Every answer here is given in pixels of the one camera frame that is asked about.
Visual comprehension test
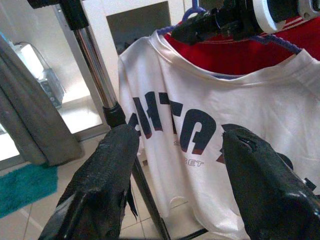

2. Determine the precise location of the chrome clothes rack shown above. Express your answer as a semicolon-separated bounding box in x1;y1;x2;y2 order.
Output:
26;0;211;240

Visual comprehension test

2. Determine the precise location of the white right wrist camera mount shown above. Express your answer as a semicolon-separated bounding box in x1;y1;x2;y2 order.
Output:
251;0;320;34

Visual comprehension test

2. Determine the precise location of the white floor appliance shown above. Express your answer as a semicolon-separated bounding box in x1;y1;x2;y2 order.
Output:
12;41;66;110

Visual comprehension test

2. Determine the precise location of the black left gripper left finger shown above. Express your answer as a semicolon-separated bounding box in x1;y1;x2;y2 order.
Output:
38;124;140;240

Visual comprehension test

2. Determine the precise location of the grey curtain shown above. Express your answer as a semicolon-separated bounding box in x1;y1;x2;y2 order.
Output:
0;32;83;167

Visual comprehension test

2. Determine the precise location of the purple plastic hanger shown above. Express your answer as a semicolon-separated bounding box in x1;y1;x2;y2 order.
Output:
156;0;303;55

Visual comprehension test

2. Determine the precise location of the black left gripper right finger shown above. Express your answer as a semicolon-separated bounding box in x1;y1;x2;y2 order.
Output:
219;123;320;240

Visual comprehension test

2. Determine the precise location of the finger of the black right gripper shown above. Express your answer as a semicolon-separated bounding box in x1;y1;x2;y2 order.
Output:
171;22;221;46
185;9;221;26

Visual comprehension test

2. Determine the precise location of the teal floor mat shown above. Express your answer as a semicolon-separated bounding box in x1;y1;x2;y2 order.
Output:
0;163;59;220

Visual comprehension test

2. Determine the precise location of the white printed T-shirt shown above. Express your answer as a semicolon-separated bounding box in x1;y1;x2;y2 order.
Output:
117;29;320;240

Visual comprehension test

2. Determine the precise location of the aluminium sliding door frame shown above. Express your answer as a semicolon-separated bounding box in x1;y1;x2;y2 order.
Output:
52;4;111;141

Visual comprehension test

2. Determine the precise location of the red T-shirt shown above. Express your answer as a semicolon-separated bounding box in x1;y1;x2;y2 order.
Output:
163;17;320;76

